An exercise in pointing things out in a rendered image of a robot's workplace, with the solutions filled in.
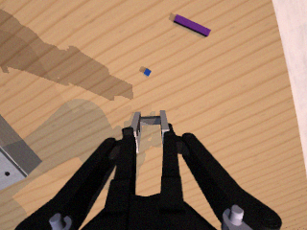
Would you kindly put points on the grey rectangular bar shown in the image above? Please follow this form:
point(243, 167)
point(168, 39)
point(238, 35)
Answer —
point(150, 120)

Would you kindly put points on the purple rod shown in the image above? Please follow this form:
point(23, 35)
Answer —
point(191, 25)

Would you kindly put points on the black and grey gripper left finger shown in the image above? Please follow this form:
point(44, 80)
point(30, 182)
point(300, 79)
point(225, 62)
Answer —
point(68, 209)

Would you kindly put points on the small blue cube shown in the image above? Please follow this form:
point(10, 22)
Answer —
point(147, 72)

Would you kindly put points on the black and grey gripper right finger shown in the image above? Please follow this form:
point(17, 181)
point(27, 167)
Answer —
point(235, 208)

